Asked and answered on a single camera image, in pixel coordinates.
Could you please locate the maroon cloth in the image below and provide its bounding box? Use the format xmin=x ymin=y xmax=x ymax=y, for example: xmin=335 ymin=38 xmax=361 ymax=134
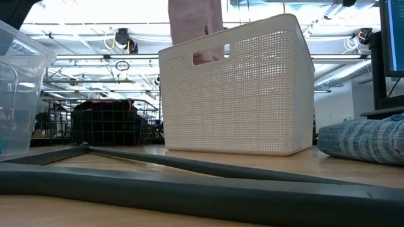
xmin=90 ymin=100 xmax=138 ymax=112

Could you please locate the pink knit cloth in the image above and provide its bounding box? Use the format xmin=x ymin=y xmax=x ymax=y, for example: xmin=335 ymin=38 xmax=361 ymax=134
xmin=167 ymin=0 xmax=225 ymax=66

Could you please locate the dark teal cloth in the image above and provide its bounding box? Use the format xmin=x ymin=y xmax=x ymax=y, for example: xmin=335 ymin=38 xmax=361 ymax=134
xmin=71 ymin=101 xmax=149 ymax=146

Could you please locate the white perforated plastic basket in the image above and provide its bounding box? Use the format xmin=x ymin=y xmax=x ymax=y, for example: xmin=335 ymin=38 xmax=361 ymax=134
xmin=158 ymin=13 xmax=316 ymax=158

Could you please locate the grey flat clothes hanger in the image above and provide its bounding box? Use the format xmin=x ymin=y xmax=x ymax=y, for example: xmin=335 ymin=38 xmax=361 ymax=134
xmin=0 ymin=144 xmax=404 ymax=227

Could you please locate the ceiling light strip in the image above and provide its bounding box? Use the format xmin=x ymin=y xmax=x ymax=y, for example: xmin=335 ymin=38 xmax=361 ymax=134
xmin=311 ymin=54 xmax=369 ymax=60
xmin=56 ymin=53 xmax=159 ymax=61

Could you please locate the blue striped cloth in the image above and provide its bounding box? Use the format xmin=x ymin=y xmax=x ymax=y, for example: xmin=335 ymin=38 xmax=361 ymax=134
xmin=317 ymin=113 xmax=404 ymax=166

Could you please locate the clear plastic bin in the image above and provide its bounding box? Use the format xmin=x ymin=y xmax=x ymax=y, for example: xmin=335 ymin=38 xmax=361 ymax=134
xmin=0 ymin=20 xmax=58 ymax=160

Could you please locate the grey side desk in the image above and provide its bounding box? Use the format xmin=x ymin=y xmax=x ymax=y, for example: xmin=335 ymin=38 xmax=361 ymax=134
xmin=359 ymin=106 xmax=404 ymax=120

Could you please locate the black computer monitor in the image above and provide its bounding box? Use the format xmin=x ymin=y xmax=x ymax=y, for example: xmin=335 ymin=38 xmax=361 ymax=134
xmin=367 ymin=0 xmax=404 ymax=111

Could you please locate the metal wire basket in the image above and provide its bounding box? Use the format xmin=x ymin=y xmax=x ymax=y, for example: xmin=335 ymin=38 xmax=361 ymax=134
xmin=40 ymin=98 xmax=160 ymax=148

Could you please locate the black ceiling cable reel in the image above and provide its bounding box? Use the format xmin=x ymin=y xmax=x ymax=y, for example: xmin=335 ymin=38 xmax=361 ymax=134
xmin=358 ymin=27 xmax=374 ymax=45
xmin=114 ymin=27 xmax=140 ymax=55

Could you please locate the white ceiling duct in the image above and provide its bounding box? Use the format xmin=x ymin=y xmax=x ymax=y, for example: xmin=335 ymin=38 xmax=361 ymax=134
xmin=314 ymin=59 xmax=373 ymax=90

